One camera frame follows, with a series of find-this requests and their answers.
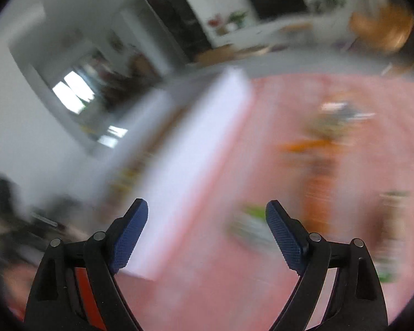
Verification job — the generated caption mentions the brown cardboard box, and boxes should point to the brown cardboard box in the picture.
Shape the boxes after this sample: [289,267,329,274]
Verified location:
[195,44,236,66]

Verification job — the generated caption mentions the green plant white vase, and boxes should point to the green plant white vase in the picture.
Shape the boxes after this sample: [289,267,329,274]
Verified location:
[227,10,248,29]

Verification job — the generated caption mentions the black television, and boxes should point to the black television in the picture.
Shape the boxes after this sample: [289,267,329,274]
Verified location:
[248,0,308,21]

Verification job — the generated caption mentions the rice cracker pack green label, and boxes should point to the rice cracker pack green label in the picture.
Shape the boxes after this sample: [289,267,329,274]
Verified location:
[227,203,277,250]

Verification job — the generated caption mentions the small wooden bench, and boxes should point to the small wooden bench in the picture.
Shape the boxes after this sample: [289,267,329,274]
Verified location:
[280,22,313,34]

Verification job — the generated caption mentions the orange lounge chair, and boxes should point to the orange lounge chair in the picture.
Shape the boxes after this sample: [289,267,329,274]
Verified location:
[349,4,414,52]

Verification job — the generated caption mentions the dark tall cabinet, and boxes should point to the dark tall cabinet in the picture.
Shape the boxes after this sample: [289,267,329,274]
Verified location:
[146,0,211,62]

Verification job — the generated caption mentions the red flower vase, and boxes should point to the red flower vase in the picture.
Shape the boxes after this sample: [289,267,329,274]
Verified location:
[207,14,227,36]

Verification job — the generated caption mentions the green potted plant right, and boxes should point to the green potted plant right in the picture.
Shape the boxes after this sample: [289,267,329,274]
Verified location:
[310,0,346,14]

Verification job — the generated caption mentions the white tv cabinet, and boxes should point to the white tv cabinet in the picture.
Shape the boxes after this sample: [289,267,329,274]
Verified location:
[211,12,351,49]

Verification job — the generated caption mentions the orange snack pack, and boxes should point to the orange snack pack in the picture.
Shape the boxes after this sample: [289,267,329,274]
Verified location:
[277,138,349,236]

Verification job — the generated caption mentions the clear yellow-edged snack bag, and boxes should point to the clear yellow-edged snack bag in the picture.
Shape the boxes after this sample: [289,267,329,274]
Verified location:
[306,100,375,141]

